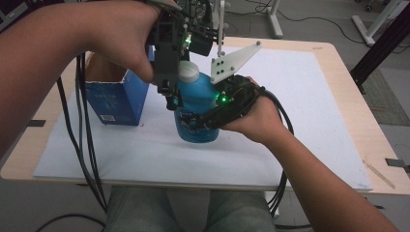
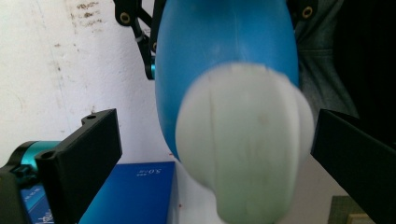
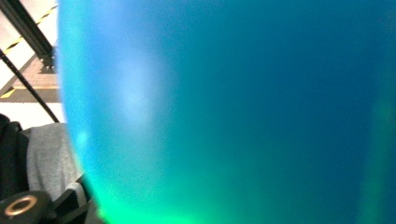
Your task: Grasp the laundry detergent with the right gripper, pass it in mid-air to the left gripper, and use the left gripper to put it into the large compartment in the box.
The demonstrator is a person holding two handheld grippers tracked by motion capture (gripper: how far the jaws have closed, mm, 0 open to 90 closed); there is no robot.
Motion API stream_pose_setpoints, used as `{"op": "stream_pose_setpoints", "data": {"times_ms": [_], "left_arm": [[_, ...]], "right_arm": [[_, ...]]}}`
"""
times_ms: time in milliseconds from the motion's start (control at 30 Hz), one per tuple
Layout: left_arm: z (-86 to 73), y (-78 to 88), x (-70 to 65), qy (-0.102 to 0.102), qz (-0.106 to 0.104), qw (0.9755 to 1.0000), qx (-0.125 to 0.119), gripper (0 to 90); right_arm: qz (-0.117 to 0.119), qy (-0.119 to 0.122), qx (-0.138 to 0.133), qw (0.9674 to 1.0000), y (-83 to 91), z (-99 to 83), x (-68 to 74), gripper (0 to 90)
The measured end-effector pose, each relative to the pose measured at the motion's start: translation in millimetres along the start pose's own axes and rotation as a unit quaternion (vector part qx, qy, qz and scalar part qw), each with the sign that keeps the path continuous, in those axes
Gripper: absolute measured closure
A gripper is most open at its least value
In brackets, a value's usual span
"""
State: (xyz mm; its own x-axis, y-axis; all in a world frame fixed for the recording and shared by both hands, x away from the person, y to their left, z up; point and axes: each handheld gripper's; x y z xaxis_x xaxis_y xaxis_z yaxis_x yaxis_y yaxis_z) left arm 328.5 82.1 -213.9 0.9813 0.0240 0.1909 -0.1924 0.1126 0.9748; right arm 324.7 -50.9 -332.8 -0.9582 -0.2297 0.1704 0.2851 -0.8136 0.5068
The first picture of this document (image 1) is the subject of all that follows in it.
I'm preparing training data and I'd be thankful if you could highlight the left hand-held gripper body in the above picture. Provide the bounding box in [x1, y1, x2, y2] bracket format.
[148, 0, 231, 95]

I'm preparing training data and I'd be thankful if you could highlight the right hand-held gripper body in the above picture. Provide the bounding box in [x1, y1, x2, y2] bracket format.
[202, 41, 263, 131]

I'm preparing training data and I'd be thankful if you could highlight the blue cardboard box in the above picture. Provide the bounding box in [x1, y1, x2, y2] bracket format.
[84, 46, 157, 127]

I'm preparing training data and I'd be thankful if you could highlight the person's right hand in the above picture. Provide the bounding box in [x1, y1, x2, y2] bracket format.
[220, 76, 288, 145]

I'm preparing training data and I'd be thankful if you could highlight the person's left hand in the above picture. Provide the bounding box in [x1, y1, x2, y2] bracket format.
[80, 0, 182, 83]

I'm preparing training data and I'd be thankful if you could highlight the white foam board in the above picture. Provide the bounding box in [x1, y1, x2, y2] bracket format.
[32, 44, 373, 191]

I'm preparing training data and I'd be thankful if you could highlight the white metal stand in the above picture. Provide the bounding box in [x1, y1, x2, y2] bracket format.
[265, 0, 285, 41]
[351, 0, 404, 48]

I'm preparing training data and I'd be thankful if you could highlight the black tape piece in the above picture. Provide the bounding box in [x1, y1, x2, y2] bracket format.
[25, 119, 47, 128]

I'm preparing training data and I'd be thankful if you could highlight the black metal beam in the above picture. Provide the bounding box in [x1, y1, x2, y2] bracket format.
[349, 0, 410, 95]

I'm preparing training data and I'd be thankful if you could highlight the green floor mat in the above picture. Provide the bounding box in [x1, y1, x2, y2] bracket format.
[363, 68, 410, 128]

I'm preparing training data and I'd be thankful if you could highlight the grey tape piece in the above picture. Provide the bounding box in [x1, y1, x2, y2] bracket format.
[384, 157, 410, 169]

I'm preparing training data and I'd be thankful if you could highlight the black cable bundle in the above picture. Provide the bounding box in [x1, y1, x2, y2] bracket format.
[257, 86, 295, 218]
[56, 52, 109, 215]

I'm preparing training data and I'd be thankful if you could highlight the thin black floor cable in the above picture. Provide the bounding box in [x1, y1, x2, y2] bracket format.
[224, 0, 366, 45]

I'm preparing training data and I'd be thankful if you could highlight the black looped cable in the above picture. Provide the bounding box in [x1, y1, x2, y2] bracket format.
[34, 212, 108, 232]

